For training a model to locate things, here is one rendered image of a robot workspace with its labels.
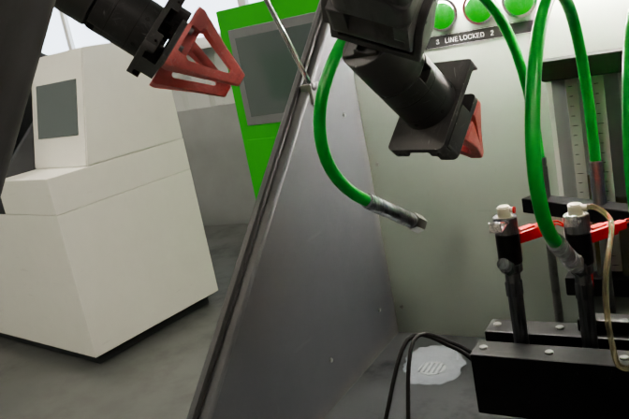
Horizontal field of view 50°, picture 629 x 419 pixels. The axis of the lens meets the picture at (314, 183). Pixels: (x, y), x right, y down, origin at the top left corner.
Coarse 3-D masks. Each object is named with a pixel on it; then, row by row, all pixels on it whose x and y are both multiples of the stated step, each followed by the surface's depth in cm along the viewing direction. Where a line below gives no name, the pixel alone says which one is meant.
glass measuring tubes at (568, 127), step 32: (544, 64) 97; (576, 64) 95; (608, 64) 93; (576, 96) 98; (608, 96) 94; (576, 128) 100; (608, 128) 96; (576, 160) 101; (608, 160) 99; (576, 192) 101; (608, 192) 100
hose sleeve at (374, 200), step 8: (376, 200) 77; (384, 200) 78; (368, 208) 77; (376, 208) 77; (384, 208) 78; (392, 208) 79; (400, 208) 80; (384, 216) 79; (392, 216) 79; (400, 216) 79; (408, 216) 80; (416, 216) 81; (408, 224) 81
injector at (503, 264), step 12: (516, 216) 80; (516, 228) 80; (504, 240) 80; (516, 240) 80; (504, 252) 80; (516, 252) 80; (504, 264) 79; (516, 264) 80; (516, 276) 81; (516, 288) 82; (516, 300) 82; (516, 312) 82; (516, 324) 83; (516, 336) 83; (528, 336) 83
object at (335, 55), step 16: (480, 0) 87; (496, 16) 89; (512, 32) 90; (336, 48) 73; (512, 48) 91; (336, 64) 73; (320, 80) 72; (320, 96) 72; (320, 112) 72; (320, 128) 72; (320, 144) 72; (320, 160) 73; (544, 160) 96; (336, 176) 74; (352, 192) 75
